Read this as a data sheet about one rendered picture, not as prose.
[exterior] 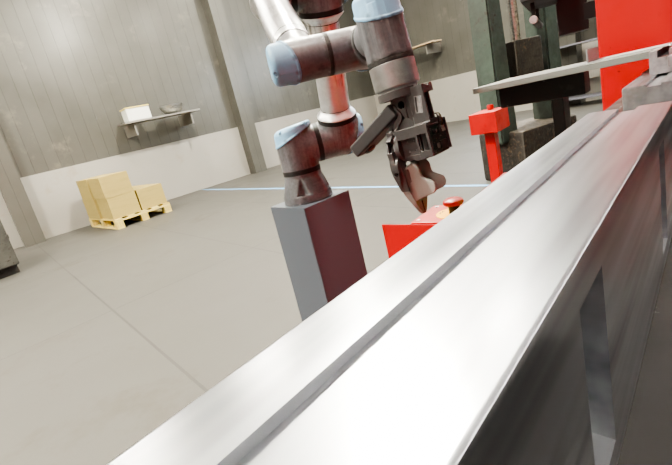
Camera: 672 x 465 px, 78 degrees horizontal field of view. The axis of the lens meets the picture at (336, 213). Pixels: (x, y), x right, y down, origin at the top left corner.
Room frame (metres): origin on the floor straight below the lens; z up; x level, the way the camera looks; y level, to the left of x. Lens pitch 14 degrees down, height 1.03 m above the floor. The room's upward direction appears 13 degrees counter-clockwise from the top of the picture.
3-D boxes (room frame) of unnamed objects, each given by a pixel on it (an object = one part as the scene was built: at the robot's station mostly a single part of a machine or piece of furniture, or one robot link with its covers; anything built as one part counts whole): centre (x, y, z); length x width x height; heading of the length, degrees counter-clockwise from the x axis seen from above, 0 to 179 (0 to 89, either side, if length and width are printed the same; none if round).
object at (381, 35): (0.72, -0.14, 1.13); 0.09 x 0.08 x 0.11; 8
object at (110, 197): (7.17, 3.45, 0.42); 1.43 x 1.00 x 0.83; 39
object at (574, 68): (0.75, -0.45, 1.00); 0.26 x 0.18 x 0.01; 45
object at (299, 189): (1.28, 0.07, 0.82); 0.15 x 0.15 x 0.10
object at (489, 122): (2.51, -1.02, 0.42); 0.25 x 0.20 x 0.83; 45
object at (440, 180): (0.71, -0.17, 0.86); 0.06 x 0.03 x 0.09; 48
